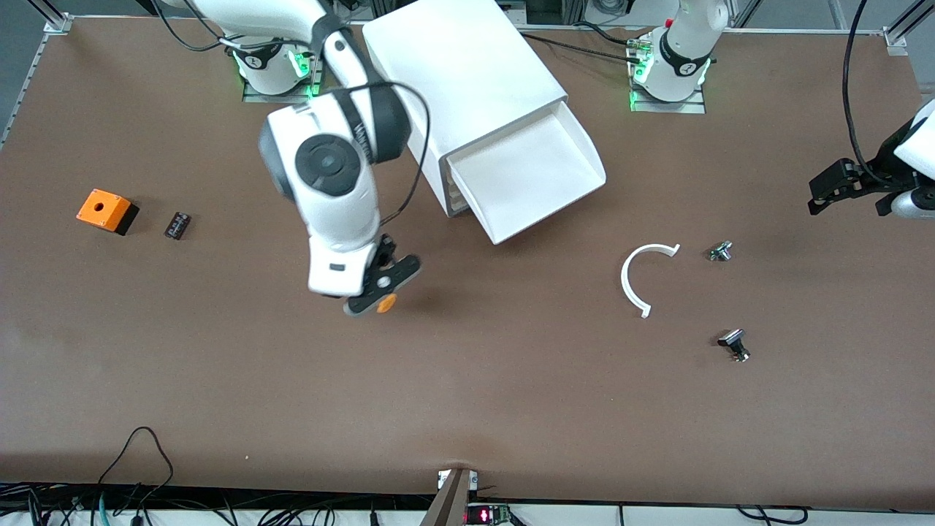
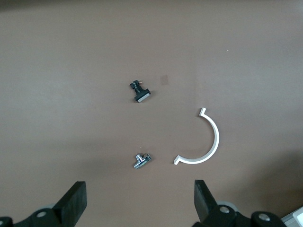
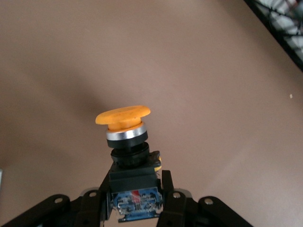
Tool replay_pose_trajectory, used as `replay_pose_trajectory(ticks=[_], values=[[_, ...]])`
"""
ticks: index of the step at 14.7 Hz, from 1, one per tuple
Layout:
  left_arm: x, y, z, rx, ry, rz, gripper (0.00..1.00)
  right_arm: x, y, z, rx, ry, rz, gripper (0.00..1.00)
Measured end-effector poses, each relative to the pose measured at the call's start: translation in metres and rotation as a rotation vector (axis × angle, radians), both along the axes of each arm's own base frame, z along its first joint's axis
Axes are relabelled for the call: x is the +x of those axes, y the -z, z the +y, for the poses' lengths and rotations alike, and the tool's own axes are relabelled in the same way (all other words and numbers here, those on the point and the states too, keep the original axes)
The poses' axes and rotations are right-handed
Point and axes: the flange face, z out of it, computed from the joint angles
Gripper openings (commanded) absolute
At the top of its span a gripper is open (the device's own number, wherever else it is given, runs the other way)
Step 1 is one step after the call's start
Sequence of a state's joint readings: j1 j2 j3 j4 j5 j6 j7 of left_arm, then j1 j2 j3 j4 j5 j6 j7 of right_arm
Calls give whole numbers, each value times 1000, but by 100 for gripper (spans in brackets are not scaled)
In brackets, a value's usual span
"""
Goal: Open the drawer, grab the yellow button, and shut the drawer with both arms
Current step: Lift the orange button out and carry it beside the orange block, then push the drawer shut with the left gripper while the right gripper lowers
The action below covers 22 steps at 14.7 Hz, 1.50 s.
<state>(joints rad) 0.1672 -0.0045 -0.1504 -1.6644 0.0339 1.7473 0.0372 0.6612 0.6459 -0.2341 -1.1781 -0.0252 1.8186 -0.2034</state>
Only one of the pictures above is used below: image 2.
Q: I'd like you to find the white semicircular bracket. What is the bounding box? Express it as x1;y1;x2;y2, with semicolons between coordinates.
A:
173;107;220;166

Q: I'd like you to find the small silver metal switch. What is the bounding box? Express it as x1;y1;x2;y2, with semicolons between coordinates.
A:
133;153;152;170

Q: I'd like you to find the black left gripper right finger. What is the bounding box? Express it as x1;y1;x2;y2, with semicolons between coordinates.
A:
193;179;247;227

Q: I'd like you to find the black grey-capped push button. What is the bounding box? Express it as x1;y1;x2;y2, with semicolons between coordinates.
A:
128;79;152;104

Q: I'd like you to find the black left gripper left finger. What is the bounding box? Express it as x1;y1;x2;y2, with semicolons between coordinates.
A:
14;181;88;227

